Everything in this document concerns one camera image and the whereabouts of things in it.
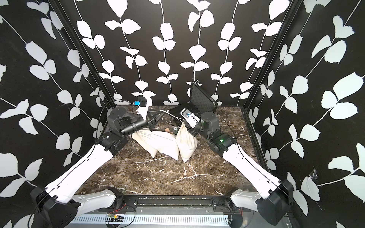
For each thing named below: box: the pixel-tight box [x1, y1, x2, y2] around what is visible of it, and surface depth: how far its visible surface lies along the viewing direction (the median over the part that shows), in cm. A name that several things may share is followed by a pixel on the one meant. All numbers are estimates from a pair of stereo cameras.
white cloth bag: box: [175, 122, 199, 163], surface depth 84 cm
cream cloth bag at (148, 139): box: [132, 128, 158, 159], surface depth 88 cm
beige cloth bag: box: [139, 130, 180, 161], surface depth 90 cm
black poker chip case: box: [169, 79, 218, 120], surface depth 104 cm
